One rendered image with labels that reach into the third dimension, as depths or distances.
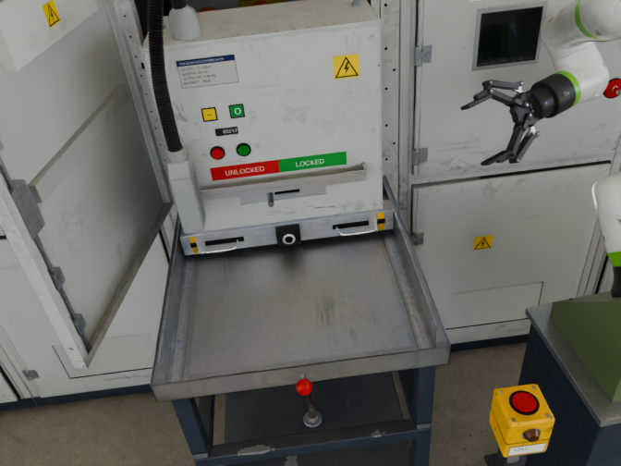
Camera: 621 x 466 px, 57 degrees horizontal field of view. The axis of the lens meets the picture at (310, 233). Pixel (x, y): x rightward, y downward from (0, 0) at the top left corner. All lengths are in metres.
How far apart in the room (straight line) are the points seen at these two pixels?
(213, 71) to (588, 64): 0.87
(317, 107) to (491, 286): 1.08
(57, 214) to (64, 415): 1.30
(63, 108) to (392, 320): 0.82
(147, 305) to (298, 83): 1.03
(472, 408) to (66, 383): 1.48
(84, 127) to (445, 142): 0.97
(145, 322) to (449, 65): 1.28
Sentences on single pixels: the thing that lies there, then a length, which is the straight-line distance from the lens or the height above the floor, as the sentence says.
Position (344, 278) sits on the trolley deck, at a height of 0.85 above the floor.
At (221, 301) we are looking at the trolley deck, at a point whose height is 0.85.
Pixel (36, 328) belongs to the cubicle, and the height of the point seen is 0.42.
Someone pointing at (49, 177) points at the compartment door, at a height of 1.23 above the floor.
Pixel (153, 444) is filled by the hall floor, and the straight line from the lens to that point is 2.22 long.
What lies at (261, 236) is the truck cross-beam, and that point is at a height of 0.90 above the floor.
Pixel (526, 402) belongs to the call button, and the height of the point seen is 0.91.
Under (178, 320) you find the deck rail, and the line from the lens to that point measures 1.34.
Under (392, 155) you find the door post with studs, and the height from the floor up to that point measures 0.91.
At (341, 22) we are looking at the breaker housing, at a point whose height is 1.39.
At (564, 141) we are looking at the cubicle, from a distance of 1.86.
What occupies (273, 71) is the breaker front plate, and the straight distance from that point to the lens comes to 1.25.
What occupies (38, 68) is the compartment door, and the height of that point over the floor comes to 1.40.
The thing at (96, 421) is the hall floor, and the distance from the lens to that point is 2.37.
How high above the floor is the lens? 1.77
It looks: 37 degrees down
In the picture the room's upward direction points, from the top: 6 degrees counter-clockwise
